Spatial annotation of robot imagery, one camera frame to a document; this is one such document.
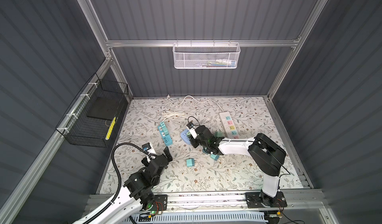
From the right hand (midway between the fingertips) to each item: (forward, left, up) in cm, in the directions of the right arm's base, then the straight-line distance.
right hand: (191, 135), depth 91 cm
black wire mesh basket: (-5, +50, +23) cm, 55 cm away
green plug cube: (+4, -18, -5) cm, 19 cm away
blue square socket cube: (0, +5, -3) cm, 5 cm away
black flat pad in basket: (+3, +44, +24) cm, 50 cm away
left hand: (-13, +15, +7) cm, 21 cm away
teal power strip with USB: (+3, +18, 0) cm, 18 cm away
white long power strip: (+10, -25, -4) cm, 27 cm away
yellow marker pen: (-13, +37, +22) cm, 45 cm away
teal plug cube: (-12, -14, -4) cm, 19 cm away
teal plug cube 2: (-15, +1, -4) cm, 16 cm away
